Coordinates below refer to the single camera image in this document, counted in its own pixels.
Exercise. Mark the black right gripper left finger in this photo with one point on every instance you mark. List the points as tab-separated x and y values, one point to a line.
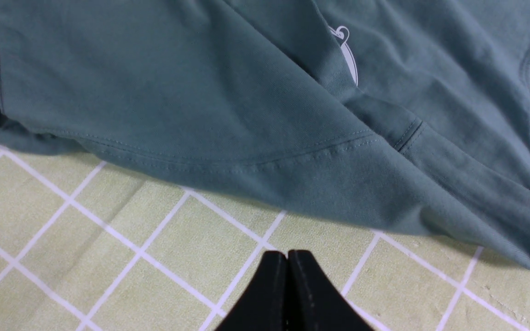
261	305

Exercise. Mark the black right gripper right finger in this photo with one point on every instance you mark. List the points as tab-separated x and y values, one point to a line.
313	303

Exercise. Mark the green long-sleeve top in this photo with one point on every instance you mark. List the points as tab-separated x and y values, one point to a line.
409	116

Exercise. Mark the green checkered tablecloth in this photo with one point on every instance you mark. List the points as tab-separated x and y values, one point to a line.
86	246

